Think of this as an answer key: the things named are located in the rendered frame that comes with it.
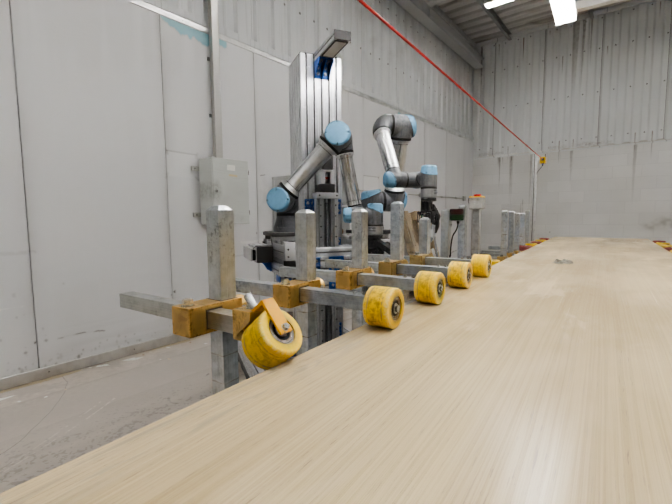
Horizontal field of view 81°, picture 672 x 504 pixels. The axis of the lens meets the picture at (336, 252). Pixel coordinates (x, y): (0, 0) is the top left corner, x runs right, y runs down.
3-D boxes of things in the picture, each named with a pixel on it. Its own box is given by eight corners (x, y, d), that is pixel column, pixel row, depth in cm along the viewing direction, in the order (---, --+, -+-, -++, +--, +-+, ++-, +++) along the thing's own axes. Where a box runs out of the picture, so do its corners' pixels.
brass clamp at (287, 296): (271, 305, 89) (270, 283, 88) (308, 295, 100) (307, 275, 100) (291, 309, 85) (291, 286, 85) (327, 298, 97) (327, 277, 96)
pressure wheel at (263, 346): (256, 378, 58) (231, 332, 60) (291, 361, 65) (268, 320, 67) (279, 359, 55) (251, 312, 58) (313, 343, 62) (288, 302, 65)
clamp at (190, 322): (170, 333, 68) (169, 305, 68) (231, 316, 79) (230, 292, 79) (192, 339, 65) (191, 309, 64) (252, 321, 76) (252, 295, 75)
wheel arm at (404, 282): (278, 276, 125) (278, 265, 125) (285, 275, 128) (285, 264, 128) (428, 293, 97) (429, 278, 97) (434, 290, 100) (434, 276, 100)
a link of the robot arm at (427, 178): (432, 167, 190) (440, 164, 182) (431, 190, 190) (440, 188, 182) (417, 166, 188) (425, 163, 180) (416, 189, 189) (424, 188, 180)
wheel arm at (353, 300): (214, 289, 105) (213, 275, 104) (224, 287, 108) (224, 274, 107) (381, 314, 77) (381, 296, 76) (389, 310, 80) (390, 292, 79)
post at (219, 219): (214, 456, 76) (205, 205, 71) (229, 447, 79) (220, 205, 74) (227, 462, 74) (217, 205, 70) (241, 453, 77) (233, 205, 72)
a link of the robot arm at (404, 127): (376, 208, 236) (386, 112, 216) (399, 208, 240) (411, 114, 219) (383, 214, 225) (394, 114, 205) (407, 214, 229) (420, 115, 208)
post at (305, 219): (298, 406, 96) (294, 209, 92) (307, 400, 99) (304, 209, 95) (309, 410, 95) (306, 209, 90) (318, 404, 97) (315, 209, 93)
